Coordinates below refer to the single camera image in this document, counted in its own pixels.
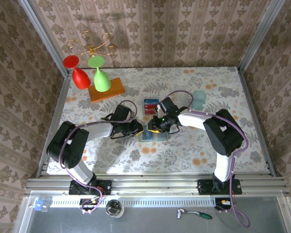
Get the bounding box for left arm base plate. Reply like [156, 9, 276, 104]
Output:
[69, 179, 112, 196]

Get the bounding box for red credit card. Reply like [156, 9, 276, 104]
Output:
[144, 106, 160, 116]

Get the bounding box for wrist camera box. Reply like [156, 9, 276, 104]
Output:
[101, 104, 133, 122]
[156, 97, 188, 116]

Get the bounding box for red plastic wine glass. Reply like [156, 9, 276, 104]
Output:
[63, 55, 92, 90]

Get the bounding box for green card holder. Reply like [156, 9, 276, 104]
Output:
[138, 125, 171, 143]

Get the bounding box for teal textured plastic cup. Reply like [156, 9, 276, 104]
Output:
[192, 90, 207, 109]

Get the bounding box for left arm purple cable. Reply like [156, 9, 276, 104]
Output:
[59, 99, 138, 215]

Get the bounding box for gold wire glass rack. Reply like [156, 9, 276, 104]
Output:
[66, 30, 117, 57]

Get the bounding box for aluminium frame rail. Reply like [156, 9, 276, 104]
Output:
[236, 67, 277, 177]
[24, 172, 291, 197]
[35, 72, 73, 179]

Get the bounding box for blue plastic connector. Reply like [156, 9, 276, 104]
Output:
[34, 199, 50, 212]

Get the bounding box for green plastic wine glass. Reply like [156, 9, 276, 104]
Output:
[87, 55, 112, 92]

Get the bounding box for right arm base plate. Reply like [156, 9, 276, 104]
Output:
[197, 179, 243, 196]

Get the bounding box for wooden rack base block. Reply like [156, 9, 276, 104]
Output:
[88, 77, 126, 103]

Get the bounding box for floral tablecloth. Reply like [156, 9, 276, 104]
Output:
[46, 67, 270, 175]

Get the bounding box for ratchet wrench green handle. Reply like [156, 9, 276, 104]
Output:
[176, 208, 213, 220]

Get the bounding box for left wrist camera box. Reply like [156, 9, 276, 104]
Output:
[101, 104, 133, 122]

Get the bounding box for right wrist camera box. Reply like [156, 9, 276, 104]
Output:
[156, 97, 188, 116]

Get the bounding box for aluminium frame post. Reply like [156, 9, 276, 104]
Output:
[237, 0, 286, 71]
[17, 0, 72, 78]

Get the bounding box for grey metal shelf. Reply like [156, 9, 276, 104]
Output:
[13, 190, 291, 233]

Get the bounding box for round glass jar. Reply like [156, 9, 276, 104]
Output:
[105, 199, 125, 218]

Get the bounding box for black wiring connector block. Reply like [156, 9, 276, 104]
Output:
[79, 198, 99, 212]
[214, 198, 232, 211]

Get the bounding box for white perforated cable tray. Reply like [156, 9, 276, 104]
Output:
[49, 196, 218, 208]

